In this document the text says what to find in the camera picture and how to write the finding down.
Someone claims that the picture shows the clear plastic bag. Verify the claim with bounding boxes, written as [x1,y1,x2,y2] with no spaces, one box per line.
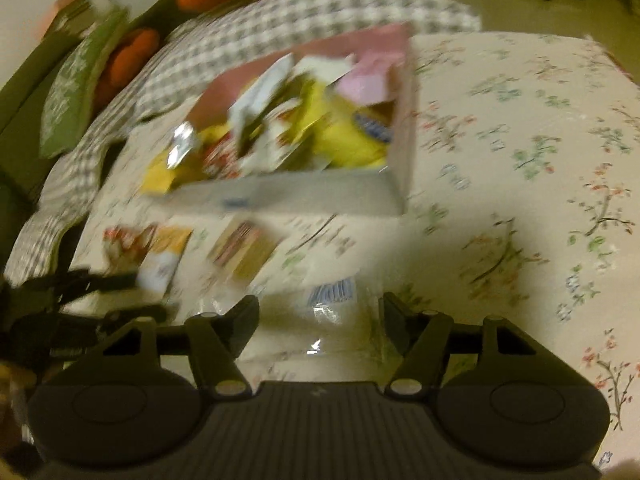
[197,274,403,363]

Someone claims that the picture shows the brown striped snack packet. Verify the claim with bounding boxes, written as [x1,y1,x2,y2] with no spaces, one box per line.
[209,219,282,282]

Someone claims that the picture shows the yellow crumpled snack packet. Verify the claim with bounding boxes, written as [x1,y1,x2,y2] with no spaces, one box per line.
[141,152,203,197]

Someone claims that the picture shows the pink cardboard box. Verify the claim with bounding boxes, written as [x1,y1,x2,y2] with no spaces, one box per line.
[167,22,417,218]

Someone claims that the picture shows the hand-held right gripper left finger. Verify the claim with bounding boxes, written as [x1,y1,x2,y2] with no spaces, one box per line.
[101,294,262,400]

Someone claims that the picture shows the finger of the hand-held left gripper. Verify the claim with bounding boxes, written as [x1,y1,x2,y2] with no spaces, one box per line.
[20,267,142,307]
[97,302,169,330]

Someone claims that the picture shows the red and white snack packet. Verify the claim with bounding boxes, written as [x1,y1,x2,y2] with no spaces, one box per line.
[102,224,157,273]

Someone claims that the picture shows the small orange pumpkin pillow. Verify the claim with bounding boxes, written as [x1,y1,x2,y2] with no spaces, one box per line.
[92,27,162,113]

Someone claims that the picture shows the floral tablecloth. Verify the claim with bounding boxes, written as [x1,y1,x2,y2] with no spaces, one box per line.
[60,30,640,471]

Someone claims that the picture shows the grey checked blanket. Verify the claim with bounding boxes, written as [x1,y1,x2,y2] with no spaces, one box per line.
[5,0,483,281]

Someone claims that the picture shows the silver foil snack packet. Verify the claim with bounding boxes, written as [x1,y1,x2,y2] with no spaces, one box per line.
[166,122,197,167]

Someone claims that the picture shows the green embroidered pillow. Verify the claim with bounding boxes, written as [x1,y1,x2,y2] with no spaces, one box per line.
[39,9,130,160]

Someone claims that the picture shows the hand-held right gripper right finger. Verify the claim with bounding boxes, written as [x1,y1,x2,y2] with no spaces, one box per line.
[379,292,549,396]

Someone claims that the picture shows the pile of snack packets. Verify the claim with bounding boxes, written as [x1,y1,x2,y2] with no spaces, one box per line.
[192,52,401,181]

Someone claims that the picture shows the yellow and white snack packet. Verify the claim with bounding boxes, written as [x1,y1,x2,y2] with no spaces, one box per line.
[136,226,195,296]

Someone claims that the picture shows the dark green sofa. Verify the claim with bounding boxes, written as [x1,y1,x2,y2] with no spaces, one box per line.
[0,0,166,221]

